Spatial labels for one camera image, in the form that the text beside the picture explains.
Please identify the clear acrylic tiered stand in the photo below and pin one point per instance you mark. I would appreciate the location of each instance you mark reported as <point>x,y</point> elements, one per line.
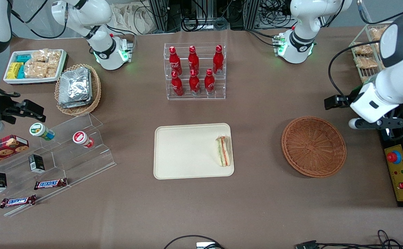
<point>77,162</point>

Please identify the white plug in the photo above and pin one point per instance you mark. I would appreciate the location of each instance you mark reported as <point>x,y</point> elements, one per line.
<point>206,245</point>

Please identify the aluminium frame post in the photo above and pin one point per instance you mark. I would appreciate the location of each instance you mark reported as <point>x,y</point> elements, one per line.
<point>252,14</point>
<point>159,15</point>

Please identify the white rectangular snack bin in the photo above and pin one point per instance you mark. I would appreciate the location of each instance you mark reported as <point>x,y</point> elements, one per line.
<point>11,81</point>

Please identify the beige cracker snack pack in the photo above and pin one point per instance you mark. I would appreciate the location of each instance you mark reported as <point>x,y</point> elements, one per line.
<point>54,57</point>
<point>363,49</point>
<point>52,72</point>
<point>39,55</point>
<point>377,34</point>
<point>35,70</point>
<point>365,63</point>

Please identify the white cloth bag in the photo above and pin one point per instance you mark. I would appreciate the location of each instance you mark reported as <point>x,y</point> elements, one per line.
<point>132,17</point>

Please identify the red cola bottle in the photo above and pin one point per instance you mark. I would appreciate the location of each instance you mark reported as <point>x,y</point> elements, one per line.
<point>209,83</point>
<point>175,61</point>
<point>194,84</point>
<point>193,60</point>
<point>218,61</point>
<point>177,85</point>

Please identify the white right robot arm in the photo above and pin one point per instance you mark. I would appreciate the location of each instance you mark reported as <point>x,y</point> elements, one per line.
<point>106,50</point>

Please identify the red lid yogurt cup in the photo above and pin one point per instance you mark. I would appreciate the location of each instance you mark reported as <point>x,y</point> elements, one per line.
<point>80,137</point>

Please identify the green lid sunflower cup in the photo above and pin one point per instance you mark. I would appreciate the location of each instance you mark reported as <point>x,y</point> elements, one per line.
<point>37,129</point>

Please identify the brown round wicker basket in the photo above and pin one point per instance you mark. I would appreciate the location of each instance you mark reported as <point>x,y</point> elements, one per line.
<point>314,147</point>

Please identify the plastic triangle sandwich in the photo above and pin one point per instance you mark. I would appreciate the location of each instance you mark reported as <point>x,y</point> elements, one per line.
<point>223,152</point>

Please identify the silver foil wrapped pack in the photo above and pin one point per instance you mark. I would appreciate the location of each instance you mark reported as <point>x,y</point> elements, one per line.
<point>75,103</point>
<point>74,84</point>

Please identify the yellow snack pack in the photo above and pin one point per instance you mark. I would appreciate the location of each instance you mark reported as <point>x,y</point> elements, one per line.
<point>14,70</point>

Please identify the black yellow control box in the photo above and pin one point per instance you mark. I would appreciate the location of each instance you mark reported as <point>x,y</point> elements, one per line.
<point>400,183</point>

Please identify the red emergency stop button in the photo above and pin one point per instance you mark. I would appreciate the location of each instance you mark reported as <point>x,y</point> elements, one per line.
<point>394,157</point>

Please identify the clear acrylic bottle rack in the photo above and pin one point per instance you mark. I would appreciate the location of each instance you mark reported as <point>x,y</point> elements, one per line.
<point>222,95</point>

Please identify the teal snack pack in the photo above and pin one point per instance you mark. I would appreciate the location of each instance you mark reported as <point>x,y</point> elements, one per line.
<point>24,58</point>
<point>21,72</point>

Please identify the cream plastic tray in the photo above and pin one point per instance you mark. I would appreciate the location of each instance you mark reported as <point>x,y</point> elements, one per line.
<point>187,151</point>

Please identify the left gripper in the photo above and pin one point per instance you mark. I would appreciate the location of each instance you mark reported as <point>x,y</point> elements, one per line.
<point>349,98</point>

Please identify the light tan wicker basket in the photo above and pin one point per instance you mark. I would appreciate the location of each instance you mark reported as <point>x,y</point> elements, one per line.
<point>96,90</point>

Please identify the Snickers chocolate bar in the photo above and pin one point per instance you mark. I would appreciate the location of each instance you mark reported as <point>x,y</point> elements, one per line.
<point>18,201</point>
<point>50,183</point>

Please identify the red plaid cookie box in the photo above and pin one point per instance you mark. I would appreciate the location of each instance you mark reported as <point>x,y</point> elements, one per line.
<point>2,148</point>

